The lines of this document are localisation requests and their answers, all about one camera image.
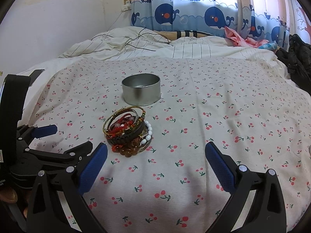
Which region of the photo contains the white bead bracelet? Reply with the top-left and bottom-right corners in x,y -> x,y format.
138,120 -> 154,148

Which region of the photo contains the pink cloth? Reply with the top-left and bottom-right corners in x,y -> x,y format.
224,26 -> 269,48

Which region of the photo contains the blue whale curtain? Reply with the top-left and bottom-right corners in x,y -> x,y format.
131,0 -> 297,45

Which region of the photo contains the black jacket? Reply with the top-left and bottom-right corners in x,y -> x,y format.
275,34 -> 311,94

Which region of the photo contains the cherry print bed sheet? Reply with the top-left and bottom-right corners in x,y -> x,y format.
24,57 -> 310,232

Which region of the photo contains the black charging cable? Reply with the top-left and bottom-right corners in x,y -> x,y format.
91,9 -> 172,52

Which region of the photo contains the white wall charger plug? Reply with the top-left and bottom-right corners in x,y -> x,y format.
121,0 -> 132,12

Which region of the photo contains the red string bracelet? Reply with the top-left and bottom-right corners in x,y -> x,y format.
106,116 -> 137,139

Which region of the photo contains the striped tan pillow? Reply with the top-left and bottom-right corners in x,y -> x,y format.
155,30 -> 211,41

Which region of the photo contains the striped white duvet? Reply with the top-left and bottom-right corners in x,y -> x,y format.
60,26 -> 278,66

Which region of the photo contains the round silver metal tin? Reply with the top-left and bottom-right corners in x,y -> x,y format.
122,73 -> 161,106

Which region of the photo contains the black phone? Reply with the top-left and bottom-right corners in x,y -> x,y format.
28,69 -> 45,87

